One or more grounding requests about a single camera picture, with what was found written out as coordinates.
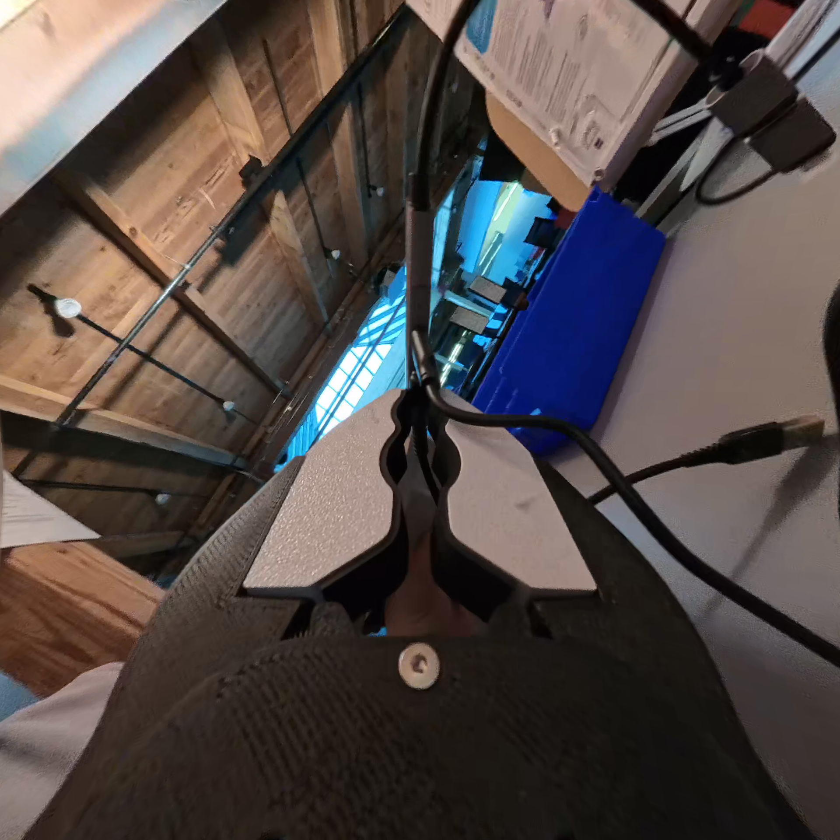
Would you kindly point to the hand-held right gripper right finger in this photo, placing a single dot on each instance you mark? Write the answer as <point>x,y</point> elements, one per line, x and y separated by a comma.
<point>518,525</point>

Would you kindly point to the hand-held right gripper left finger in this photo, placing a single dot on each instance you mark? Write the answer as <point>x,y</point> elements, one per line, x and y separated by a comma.
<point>328,512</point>

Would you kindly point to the blue plastic bin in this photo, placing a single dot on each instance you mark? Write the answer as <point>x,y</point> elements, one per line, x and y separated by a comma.
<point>564,328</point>

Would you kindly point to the grey desk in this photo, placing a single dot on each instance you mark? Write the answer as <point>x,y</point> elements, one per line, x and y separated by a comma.
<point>722,295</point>

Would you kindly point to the person's left hand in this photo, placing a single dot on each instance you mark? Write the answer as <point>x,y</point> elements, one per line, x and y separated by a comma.
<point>426,610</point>

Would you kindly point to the hanging paper sign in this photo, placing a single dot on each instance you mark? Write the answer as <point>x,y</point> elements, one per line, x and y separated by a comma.
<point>489,289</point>
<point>469,319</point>

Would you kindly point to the wooden beam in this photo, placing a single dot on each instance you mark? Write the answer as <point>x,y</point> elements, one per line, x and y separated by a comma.
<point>65,604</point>

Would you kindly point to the paper notice on beam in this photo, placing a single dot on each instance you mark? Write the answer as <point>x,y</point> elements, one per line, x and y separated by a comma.
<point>39,518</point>

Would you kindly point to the printed instruction sheet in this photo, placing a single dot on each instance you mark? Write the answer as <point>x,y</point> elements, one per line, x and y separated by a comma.
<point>577,59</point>

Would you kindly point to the grey adapter hub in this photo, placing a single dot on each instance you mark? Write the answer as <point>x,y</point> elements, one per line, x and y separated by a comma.
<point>768,111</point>

